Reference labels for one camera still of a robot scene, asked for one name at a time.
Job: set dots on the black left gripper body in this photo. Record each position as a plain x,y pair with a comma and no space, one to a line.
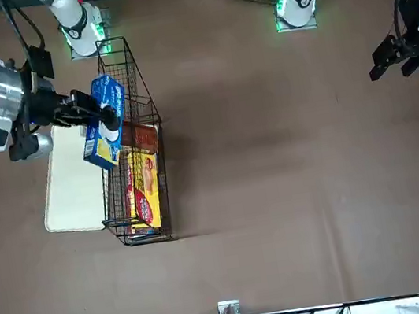
412,13

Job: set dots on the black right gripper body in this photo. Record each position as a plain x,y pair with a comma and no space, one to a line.
44,109

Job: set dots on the blue Oreo cookie box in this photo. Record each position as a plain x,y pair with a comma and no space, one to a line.
107,151

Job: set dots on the cream plastic tray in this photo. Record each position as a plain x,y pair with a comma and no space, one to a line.
74,194

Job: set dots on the small black interface box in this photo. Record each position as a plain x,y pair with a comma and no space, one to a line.
41,62

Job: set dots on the yellow Nabati wafer box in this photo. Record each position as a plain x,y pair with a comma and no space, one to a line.
147,190

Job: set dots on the dark blue chocolate cookie box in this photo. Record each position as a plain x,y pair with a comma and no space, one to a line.
143,230

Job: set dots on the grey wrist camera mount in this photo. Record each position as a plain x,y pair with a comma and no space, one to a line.
28,146

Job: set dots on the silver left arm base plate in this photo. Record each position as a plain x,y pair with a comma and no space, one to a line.
312,25

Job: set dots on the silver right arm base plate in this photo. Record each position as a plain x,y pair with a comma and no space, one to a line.
106,18

